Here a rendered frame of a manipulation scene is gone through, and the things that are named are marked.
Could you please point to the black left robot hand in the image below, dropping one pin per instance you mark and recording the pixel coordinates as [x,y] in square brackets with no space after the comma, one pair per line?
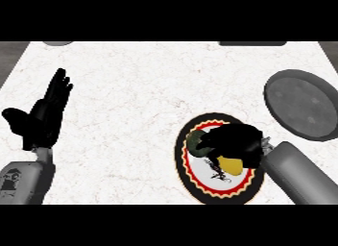
[43,118]

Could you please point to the grey round pan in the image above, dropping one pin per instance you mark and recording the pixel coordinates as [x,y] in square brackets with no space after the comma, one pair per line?
[302,105]

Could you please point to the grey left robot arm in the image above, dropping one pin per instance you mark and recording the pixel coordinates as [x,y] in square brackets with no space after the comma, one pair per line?
[19,182]

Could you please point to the grey round object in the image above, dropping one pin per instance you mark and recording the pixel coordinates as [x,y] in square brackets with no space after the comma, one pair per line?
[56,43]

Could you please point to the yellow lemon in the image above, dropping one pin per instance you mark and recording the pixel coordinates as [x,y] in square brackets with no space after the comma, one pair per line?
[232,166]

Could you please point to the dark green round fruit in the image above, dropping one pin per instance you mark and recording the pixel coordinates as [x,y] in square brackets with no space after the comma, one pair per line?
[193,144]

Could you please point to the black red white plate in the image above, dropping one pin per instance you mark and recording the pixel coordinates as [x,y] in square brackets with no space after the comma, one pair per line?
[212,179]

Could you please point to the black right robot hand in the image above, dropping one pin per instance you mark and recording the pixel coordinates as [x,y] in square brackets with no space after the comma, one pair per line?
[238,141]

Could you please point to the dark grey flat object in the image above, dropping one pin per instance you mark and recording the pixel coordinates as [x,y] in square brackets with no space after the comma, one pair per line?
[252,43]

